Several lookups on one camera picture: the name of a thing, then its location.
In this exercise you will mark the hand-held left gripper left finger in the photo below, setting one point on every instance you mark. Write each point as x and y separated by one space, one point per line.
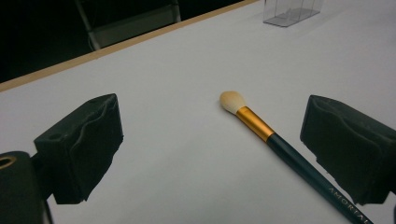
84 149

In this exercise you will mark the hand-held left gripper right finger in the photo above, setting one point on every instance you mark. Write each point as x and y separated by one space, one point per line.
348 146

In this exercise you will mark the grey metal stand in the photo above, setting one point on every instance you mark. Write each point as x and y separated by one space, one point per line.
130 25

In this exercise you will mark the dark green makeup brush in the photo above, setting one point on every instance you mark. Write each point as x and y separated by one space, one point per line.
299 161

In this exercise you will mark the clear plastic organizer box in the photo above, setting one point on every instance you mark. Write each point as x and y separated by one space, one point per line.
291 12

